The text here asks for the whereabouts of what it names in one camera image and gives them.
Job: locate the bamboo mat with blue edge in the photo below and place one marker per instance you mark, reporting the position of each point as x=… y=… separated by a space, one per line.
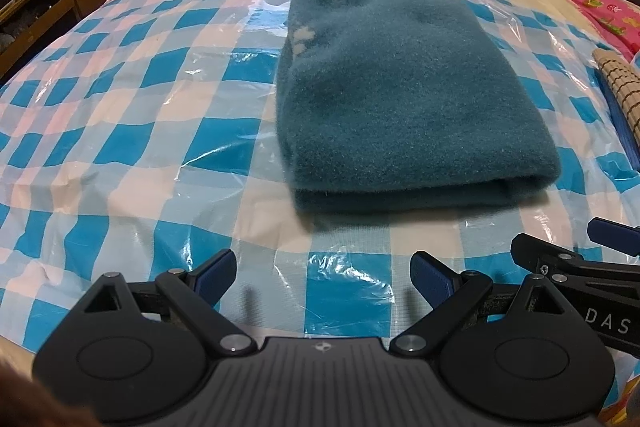
x=625 y=82

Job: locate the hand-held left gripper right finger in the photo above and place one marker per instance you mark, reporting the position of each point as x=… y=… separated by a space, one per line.
x=430 y=277

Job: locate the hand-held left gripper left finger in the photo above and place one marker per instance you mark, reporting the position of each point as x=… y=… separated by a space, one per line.
x=215 y=274

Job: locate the dark brown cloth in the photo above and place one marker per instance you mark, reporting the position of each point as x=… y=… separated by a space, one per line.
x=20 y=399

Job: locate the blue checkered plastic sheet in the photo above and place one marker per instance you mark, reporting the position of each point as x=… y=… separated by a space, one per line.
x=125 y=132

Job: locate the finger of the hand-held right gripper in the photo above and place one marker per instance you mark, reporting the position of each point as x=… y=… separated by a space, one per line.
x=540 y=257
x=615 y=232

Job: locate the teal flower-patterned sweater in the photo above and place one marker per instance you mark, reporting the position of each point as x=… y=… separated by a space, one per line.
x=400 y=107

